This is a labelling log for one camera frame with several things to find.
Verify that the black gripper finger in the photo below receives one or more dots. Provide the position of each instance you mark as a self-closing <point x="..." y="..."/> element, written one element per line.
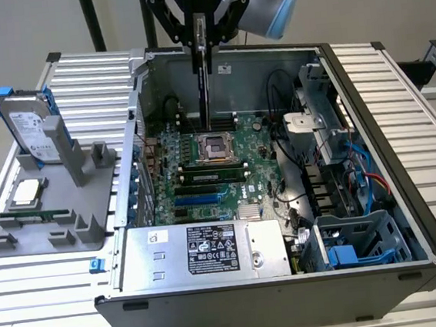
<point x="167" y="17"/>
<point x="227" y="19"/>

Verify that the green graphics card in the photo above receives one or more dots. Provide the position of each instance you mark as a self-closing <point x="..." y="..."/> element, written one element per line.
<point x="204" y="95"/>

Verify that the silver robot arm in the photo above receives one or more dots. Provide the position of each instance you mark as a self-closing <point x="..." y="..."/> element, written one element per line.
<point x="265" y="8"/>

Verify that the black stand pole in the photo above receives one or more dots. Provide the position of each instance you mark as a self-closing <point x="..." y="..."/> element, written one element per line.
<point x="92" y="21"/>
<point x="149" y="36"/>

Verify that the round coin battery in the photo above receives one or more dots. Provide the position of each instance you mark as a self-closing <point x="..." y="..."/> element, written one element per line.
<point x="257" y="125"/>

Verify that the CPU socket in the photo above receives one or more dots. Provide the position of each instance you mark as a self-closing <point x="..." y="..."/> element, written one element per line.
<point x="214" y="146"/>

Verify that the silver metal drive bay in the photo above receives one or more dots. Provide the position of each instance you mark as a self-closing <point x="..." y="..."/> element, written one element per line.
<point x="303" y="124"/>

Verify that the green motherboard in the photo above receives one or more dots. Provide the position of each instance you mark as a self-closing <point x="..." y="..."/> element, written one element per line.
<point x="256" y="156"/>

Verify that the long black expansion slot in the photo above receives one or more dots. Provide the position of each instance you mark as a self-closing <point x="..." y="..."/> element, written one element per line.
<point x="195" y="190"/>

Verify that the hard disk in blue carrier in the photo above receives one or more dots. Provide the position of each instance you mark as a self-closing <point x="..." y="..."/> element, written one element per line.
<point x="29" y="131"/>

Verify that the blue expansion slot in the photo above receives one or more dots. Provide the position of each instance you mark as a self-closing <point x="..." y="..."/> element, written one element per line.
<point x="198" y="200"/>

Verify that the silver finned heatsink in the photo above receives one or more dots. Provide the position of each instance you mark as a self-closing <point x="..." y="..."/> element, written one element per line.
<point x="250" y="211"/>

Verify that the black plastic housing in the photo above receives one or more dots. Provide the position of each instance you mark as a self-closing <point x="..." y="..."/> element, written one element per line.
<point x="321" y="188"/>

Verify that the short black expansion slot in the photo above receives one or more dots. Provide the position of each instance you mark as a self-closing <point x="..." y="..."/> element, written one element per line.
<point x="182" y="213"/>

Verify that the grey parts rack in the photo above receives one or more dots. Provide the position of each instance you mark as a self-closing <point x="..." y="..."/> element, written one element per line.
<point x="61" y="201"/>

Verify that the silver CPU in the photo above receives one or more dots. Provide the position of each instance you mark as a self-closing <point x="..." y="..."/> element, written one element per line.
<point x="28" y="193"/>

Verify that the bare green RAM stick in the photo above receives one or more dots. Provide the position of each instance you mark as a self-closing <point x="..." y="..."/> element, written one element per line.
<point x="49" y="214"/>

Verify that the silver power supply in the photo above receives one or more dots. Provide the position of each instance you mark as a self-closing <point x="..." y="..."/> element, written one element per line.
<point x="173" y="260"/>

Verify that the small blue clip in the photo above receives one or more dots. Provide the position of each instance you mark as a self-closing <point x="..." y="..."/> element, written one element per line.
<point x="95" y="265"/>

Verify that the blue plastic carrier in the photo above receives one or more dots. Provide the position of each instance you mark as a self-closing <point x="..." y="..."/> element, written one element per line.
<point x="343" y="256"/>

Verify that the open black PC case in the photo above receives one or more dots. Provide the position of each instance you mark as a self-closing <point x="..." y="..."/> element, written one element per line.
<point x="255" y="310"/>

